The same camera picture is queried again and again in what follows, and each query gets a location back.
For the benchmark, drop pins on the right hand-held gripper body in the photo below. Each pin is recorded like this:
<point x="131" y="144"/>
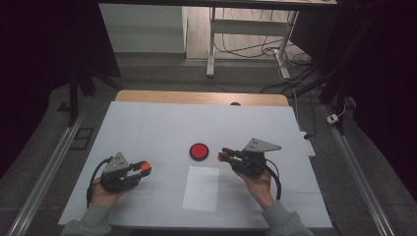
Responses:
<point x="252" y="164"/>

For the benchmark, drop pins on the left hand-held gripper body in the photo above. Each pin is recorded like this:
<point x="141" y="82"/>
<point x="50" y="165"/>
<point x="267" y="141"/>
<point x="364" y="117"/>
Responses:
<point x="114" y="180"/>

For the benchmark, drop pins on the orange stamp cap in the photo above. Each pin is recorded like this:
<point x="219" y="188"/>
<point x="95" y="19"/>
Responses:
<point x="145" y="166"/>

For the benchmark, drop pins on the round red ink pad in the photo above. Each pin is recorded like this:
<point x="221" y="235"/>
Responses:
<point x="199" y="151"/>

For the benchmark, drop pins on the white paper sheet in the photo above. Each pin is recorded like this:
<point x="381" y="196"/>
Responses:
<point x="201" y="190"/>

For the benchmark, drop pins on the person's left hand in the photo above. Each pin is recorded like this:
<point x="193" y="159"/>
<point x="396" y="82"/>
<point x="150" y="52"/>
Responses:
<point x="103" y="196"/>

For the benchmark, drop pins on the person's right hand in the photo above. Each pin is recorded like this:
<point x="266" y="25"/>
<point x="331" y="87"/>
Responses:
<point x="260" y="188"/>

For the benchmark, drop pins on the white table cover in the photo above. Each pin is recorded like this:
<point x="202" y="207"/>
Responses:
<point x="164" y="131"/>

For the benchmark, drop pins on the small dark object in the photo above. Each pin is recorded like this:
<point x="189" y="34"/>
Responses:
<point x="235" y="104"/>

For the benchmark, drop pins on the white power strip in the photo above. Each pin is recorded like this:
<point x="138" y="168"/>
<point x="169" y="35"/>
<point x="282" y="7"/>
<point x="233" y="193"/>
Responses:
<point x="309" y="146"/>

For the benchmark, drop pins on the wooden table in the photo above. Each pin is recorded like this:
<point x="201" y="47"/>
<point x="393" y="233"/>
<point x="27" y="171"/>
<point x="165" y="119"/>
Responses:
<point x="196" y="97"/>

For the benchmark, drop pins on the white plug adapter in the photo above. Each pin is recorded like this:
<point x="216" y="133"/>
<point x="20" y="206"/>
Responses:
<point x="332" y="118"/>

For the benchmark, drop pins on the white cabinet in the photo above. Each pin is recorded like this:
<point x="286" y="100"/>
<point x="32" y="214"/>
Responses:
<point x="144" y="29"/>

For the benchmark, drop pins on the black curtain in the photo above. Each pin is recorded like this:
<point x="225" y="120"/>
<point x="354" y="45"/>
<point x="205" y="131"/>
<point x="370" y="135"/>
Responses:
<point x="39" y="49"/>
<point x="387" y="65"/>

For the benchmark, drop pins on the aluminium floor rail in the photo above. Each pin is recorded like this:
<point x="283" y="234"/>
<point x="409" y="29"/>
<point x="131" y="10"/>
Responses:
<point x="357" y="164"/>
<point x="49" y="164"/>

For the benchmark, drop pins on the white metal desk frame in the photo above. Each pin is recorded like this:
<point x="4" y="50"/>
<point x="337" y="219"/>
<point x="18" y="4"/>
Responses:
<point x="249" y="27"/>

